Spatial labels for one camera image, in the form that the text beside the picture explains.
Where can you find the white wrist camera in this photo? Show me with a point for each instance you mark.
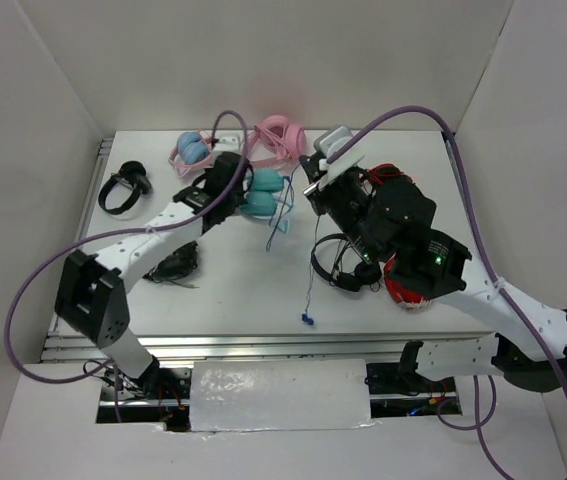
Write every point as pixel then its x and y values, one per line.
pixel 227 143
pixel 331 159

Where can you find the pink blue cat headphones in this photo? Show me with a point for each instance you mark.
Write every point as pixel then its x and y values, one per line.
pixel 191 153

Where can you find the black headphones with blue cable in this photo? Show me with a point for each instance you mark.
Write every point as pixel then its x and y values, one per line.
pixel 363 274

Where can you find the black headphones back left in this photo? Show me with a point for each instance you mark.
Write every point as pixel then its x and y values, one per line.
pixel 131 176

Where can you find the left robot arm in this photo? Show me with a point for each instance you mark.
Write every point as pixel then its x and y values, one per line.
pixel 92 294

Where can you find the aluminium rail frame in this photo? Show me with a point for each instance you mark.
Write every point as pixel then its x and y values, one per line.
pixel 245 302

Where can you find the pink gaming headset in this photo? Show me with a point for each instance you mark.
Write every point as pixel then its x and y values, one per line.
pixel 283 138

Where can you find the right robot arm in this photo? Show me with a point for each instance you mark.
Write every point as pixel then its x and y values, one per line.
pixel 527 342

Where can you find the red black headphones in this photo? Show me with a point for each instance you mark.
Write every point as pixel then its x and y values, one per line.
pixel 385 173

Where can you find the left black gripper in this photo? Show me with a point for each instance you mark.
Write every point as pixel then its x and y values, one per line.
pixel 239 197

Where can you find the teal cat ear headphones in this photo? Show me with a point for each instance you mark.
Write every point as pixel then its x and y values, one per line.
pixel 268 200

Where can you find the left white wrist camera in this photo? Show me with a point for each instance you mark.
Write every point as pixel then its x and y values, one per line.
pixel 227 143

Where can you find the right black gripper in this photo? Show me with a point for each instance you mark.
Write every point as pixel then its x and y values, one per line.
pixel 312 192

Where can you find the black headset with microphone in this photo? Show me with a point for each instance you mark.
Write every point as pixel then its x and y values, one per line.
pixel 176 267

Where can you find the red white headphones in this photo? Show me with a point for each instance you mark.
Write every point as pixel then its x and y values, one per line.
pixel 402 297

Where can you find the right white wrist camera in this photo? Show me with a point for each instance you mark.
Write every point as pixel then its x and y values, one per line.
pixel 331 159

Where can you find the white foil-covered panel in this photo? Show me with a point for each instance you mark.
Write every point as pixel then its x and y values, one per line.
pixel 287 395

